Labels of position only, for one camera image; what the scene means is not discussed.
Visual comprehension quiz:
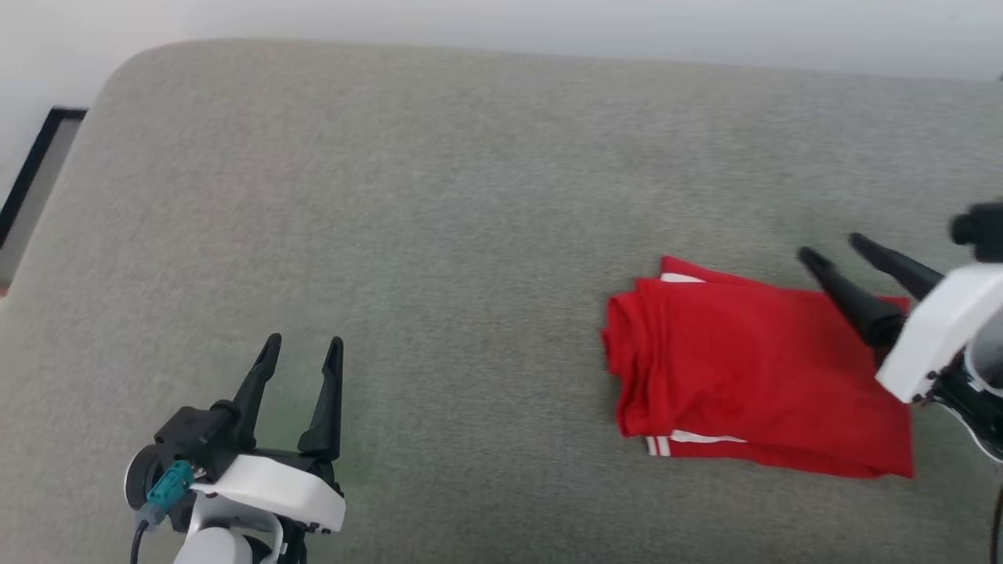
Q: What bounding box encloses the right gripper black green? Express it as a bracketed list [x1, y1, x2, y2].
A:
[798, 232, 1003, 463]

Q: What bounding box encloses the left gripper black green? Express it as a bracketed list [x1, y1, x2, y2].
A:
[125, 333, 345, 522]

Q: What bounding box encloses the red and white shirt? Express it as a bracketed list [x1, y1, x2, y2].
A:
[602, 255, 916, 480]

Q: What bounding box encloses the grey fabric sofa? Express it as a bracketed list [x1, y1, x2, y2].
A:
[0, 39, 1003, 564]

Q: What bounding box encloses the black framed board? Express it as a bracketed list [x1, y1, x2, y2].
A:
[0, 107, 89, 287]

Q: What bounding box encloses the teal cable connector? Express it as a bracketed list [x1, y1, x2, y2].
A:
[146, 461, 195, 508]

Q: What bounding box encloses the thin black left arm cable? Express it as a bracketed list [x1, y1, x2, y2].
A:
[129, 505, 161, 564]

